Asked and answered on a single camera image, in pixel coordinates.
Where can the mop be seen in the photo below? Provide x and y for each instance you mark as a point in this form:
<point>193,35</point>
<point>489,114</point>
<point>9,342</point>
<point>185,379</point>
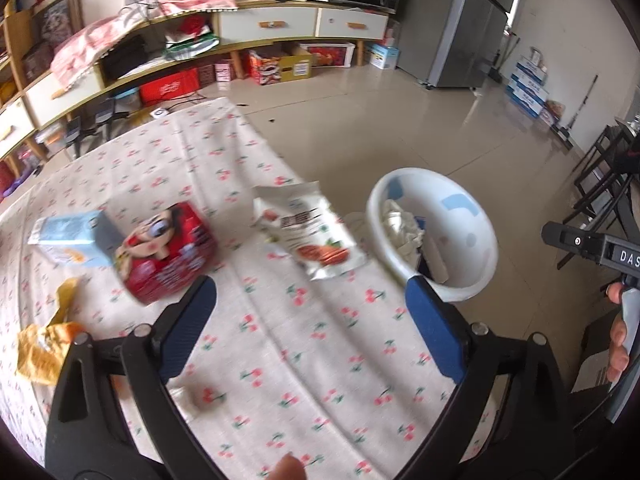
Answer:
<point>575,120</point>

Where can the wooden shelf unit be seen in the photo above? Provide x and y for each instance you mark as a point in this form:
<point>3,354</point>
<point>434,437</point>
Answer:
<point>12,127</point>

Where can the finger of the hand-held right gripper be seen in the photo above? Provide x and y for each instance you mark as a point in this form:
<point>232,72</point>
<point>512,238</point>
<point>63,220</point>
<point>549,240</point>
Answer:
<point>575,242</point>

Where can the cartoon print cardboard carton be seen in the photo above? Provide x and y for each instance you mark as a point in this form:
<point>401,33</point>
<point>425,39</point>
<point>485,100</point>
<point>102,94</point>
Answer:
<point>280,67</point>

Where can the light blue carton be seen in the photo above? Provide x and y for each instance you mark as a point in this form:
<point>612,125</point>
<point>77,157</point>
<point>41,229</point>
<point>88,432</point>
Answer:
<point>70,237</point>

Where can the blue and white carton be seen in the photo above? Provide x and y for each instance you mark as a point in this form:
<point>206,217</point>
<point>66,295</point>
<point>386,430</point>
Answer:
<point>529,86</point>
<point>531,67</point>
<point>525,102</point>

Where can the person's right hand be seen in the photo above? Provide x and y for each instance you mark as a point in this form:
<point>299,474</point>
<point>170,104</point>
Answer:
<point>617,350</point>

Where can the broom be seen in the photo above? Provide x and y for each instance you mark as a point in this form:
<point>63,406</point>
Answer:
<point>500,62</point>

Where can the white plastic bin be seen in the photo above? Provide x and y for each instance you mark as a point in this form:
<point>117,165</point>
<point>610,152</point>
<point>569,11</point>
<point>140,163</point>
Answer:
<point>465,255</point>

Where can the white snack packet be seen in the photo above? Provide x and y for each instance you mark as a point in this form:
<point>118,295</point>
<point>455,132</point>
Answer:
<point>310,230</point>

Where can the black box with label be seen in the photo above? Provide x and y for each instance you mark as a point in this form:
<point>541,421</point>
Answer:
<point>592,345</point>

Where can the red cartoon carton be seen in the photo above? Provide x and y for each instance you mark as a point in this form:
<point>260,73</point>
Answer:
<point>170,255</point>

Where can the person's left hand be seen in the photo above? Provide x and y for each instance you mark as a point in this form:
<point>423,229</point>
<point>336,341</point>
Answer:
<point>286,469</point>

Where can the yellow snack packet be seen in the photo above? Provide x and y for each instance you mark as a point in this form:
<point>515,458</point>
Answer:
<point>42,355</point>

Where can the dark chair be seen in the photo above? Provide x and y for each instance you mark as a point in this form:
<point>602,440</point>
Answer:
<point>600,160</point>

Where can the wooden cabinet with white drawers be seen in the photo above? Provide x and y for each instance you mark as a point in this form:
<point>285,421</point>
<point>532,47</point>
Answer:
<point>267,22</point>

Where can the pink cloth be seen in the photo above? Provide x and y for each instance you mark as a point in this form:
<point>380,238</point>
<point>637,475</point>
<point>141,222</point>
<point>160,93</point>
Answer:
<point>85,42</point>

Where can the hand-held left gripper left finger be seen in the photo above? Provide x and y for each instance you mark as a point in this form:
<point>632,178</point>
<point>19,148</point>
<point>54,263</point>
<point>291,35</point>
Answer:
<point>185,332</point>

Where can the red and white storage box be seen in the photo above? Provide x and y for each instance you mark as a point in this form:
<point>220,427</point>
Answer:
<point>327,55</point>

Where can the red gift box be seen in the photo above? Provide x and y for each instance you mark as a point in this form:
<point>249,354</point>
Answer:
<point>170,87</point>

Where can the framed picture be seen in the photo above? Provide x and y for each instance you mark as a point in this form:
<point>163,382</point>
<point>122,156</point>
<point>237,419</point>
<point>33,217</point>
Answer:
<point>55,10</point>

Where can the blue and white tissue box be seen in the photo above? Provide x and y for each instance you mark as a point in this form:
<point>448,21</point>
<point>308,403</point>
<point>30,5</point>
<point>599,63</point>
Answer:
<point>382,56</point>

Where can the small pink box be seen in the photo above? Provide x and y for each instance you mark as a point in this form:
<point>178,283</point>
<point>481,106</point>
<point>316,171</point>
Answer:
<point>225,71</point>

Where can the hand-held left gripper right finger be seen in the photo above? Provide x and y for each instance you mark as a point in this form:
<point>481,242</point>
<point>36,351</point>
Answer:
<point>435,332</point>

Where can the grey fridge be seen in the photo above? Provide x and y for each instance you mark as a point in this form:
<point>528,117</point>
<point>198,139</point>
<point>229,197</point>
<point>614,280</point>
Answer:
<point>465,25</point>

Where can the white plastic bag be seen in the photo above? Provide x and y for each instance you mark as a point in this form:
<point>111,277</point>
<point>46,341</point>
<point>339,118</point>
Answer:
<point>400,225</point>

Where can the white round charger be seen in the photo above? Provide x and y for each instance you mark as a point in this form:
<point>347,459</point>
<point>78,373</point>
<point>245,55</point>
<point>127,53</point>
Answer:
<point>159,113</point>

